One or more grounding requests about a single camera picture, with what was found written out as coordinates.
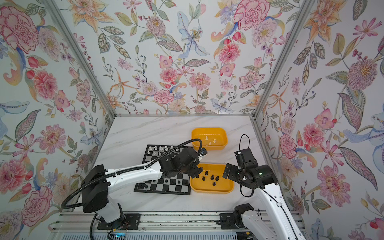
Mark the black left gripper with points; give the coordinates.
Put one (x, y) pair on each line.
(196, 170)

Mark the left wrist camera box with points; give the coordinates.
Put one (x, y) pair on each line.
(203, 152)

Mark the yellow tray with black pieces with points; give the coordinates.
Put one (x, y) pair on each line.
(211, 180)

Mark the yellow tray with white pieces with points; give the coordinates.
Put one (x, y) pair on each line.
(213, 139)

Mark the aluminium corner post left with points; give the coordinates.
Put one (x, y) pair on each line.
(57, 17)

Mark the aluminium corner post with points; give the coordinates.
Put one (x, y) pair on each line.
(57, 17)
(286, 50)

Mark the aluminium front mounting rail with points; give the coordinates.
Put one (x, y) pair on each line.
(158, 226)

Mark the aluminium corner post right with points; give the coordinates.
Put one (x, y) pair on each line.
(286, 50)

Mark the black and silver chessboard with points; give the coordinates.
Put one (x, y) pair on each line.
(171, 183)

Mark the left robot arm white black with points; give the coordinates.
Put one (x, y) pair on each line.
(93, 196)

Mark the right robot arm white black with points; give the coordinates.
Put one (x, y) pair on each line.
(263, 183)

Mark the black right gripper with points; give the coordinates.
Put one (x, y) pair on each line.
(231, 175)

